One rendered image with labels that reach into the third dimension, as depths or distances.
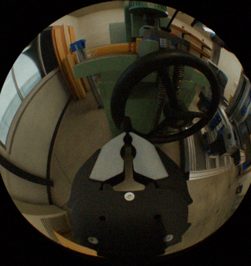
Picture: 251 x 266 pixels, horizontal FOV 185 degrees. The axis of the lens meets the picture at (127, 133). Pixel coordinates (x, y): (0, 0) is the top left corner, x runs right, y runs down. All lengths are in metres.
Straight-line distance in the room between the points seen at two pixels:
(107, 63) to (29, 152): 1.18
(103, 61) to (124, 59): 0.07
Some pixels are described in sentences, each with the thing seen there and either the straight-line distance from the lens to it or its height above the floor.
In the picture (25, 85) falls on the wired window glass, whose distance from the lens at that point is 1.41.
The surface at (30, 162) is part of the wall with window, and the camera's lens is 1.25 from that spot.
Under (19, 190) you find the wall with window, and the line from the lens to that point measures 1.24.
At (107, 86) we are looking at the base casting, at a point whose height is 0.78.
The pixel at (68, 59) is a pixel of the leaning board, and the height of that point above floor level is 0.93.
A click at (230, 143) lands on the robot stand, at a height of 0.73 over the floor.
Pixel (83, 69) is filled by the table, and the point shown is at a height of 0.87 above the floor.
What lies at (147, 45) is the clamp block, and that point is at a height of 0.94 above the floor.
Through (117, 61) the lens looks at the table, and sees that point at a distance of 0.31.
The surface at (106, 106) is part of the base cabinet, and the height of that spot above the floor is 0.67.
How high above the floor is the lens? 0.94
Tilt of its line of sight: 60 degrees down
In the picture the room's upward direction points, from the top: 2 degrees counter-clockwise
